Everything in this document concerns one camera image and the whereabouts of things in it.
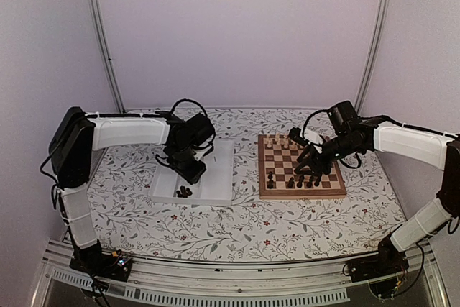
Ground aluminium front rail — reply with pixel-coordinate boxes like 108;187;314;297
31;240;454;306

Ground floral table cloth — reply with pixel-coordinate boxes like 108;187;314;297
88;109;405;262

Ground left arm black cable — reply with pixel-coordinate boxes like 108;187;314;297
168;98;209;121

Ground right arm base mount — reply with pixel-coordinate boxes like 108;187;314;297
342;254;409;300

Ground white plastic tray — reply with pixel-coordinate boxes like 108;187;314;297
147;139;234;206

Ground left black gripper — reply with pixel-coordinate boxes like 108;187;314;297
167;145;206;185

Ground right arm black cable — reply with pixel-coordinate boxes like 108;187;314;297
301;108;331;142

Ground dark chess pieces in tray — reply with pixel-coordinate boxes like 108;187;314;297
176;185;193;198

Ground dark chess piece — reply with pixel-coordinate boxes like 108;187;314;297
314;175;321;187
296;175;305;189
267;172;275;189
286;177;295;189

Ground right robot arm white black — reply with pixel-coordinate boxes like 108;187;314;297
289;101;459;275

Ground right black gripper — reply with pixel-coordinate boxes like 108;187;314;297
295;132;361;178

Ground wooden chess board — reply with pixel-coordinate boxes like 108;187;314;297
257;133;348;200

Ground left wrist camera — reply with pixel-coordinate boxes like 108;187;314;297
193;145;214;161

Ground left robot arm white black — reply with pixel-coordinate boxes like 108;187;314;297
44;106;216;274

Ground dark chess rook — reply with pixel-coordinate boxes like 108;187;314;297
306;176;315;188

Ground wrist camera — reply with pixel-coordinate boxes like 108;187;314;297
288;127;323;147
193;145;214;161

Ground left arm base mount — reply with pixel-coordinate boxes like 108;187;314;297
70;247;132;282

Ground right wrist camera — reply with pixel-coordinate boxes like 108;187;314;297
288;127;323;147

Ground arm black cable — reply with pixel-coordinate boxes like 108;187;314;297
301;108;331;142
168;98;209;121

